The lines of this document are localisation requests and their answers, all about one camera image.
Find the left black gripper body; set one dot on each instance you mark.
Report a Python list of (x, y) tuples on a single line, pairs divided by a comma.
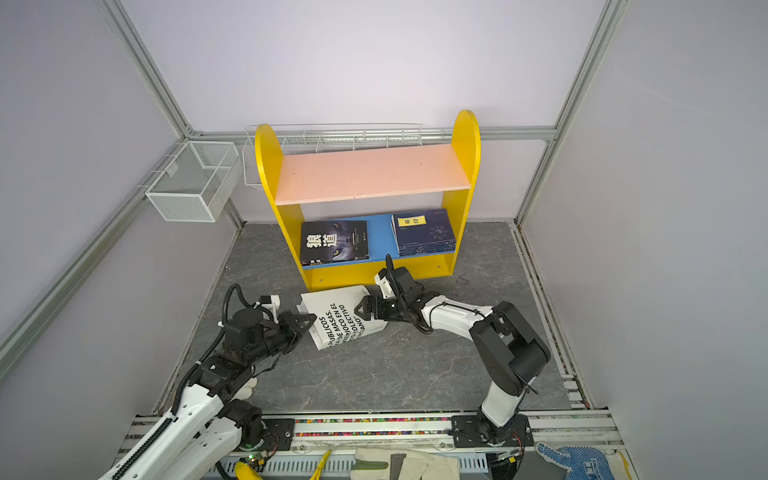
[(283, 336)]

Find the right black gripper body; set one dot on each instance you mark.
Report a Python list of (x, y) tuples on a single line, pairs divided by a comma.
[(389, 309)]

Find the blue book dotted circle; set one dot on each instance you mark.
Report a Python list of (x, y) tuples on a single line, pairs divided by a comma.
[(422, 226)]

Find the white book black lettering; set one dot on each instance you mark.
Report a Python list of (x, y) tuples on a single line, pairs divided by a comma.
[(336, 322)]

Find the dark book white characters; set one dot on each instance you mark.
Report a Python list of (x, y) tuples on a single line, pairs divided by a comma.
[(333, 241)]

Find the blue book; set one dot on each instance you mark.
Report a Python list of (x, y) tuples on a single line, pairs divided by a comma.
[(427, 249)]

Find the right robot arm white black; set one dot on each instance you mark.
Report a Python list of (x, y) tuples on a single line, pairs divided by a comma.
[(511, 350)]

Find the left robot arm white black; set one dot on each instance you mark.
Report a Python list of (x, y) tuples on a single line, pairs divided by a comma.
[(210, 416)]

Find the white work glove left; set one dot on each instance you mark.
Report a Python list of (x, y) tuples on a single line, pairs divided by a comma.
[(246, 391)]

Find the yellow shelf with coloured boards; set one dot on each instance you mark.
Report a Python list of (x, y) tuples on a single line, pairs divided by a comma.
[(292, 181)]

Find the yellow thin tool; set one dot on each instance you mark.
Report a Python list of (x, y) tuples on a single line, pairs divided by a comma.
[(317, 473)]

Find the white grey glove front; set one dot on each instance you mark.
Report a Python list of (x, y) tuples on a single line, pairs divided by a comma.
[(373, 463)]

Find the white mesh box basket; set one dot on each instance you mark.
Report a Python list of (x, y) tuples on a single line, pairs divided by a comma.
[(197, 182)]

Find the blue dotted glove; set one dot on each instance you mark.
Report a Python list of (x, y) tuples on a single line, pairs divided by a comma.
[(580, 463)]

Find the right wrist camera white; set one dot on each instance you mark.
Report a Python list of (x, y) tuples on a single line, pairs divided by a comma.
[(384, 285)]

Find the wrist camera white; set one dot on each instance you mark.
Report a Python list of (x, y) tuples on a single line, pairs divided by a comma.
[(272, 304), (384, 285)]

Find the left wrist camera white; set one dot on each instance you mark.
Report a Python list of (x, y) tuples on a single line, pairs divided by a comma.
[(272, 304)]

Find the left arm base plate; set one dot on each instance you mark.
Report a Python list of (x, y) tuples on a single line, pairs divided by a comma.
[(268, 434)]

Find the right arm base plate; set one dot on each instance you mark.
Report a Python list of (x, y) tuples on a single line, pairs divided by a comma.
[(474, 431)]

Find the white wire basket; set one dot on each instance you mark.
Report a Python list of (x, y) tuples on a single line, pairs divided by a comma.
[(310, 141)]

